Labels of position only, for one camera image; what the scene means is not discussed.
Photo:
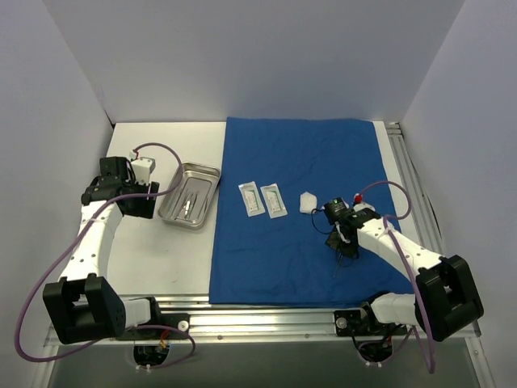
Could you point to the aluminium front rail frame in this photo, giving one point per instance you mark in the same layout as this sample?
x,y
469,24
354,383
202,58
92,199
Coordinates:
x,y
235,346

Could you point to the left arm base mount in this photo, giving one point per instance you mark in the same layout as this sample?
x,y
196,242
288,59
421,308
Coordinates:
x,y
164,332

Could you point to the blue surgical drape cloth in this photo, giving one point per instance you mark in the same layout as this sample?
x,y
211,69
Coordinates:
x,y
285,261

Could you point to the aluminium right rail frame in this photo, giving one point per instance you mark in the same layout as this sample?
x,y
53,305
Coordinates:
x,y
421,226

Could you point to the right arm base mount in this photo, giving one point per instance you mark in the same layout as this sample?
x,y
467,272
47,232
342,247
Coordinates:
x,y
373,341

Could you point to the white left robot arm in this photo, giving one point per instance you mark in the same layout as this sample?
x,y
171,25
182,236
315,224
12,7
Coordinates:
x,y
81,304

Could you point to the white gauze pad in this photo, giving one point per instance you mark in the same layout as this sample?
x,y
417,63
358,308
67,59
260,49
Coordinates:
x,y
308,203

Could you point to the suture packet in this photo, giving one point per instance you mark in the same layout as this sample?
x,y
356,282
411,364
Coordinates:
x,y
274,202
251,199

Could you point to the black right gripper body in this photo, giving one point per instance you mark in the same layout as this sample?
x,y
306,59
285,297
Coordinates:
x,y
341,240

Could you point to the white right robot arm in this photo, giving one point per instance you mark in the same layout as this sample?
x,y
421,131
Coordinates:
x,y
445,298

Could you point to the aluminium rail frame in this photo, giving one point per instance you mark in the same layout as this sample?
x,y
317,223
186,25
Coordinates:
x,y
421,226
235,346

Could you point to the stainless steel tray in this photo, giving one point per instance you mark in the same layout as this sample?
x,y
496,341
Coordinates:
x,y
193,177

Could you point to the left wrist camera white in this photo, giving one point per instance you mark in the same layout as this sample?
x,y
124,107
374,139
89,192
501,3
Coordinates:
x,y
142,169

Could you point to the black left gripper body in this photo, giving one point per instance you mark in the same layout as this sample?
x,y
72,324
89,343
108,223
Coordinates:
x,y
142,200

